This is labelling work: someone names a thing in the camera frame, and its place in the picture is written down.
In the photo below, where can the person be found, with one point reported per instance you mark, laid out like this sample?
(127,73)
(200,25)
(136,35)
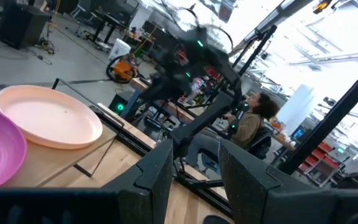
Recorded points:
(247,127)

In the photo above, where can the wooden shelf with black frame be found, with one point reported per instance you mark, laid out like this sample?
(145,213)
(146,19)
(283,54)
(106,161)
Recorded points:
(48,161)

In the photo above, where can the black box with green light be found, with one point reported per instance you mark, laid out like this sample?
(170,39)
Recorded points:
(121,102)

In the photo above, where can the wooden workbench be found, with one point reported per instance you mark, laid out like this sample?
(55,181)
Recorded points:
(137,83)

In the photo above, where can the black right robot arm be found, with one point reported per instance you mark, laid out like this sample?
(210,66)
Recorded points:
(197,121)

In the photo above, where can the white bin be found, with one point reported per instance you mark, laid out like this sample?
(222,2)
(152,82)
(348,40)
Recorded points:
(120,49)

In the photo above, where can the black office chair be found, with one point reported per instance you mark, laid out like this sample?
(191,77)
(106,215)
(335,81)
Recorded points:
(261,143)

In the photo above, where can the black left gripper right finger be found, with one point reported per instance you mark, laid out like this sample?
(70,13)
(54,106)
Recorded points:
(247,199)

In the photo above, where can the black speaker box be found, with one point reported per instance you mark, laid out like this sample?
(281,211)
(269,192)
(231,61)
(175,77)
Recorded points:
(23,25)

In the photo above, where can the orange ceiling lamp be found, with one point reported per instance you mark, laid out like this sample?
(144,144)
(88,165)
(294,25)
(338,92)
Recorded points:
(322,5)

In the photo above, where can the peach plate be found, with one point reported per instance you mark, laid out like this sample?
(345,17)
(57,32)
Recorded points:
(48,116)

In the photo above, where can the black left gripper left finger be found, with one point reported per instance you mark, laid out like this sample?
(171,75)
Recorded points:
(148,193)

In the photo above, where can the black frame post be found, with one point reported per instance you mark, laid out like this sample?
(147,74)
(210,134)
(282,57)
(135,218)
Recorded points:
(331,118)
(253,49)

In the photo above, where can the red storage rack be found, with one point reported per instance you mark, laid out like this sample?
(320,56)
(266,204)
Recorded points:
(322,155)

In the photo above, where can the black desk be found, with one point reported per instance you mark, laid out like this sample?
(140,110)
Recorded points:
(104,25)

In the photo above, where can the orange vacuum cleaner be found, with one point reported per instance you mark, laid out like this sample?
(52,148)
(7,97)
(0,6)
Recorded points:
(124,70)

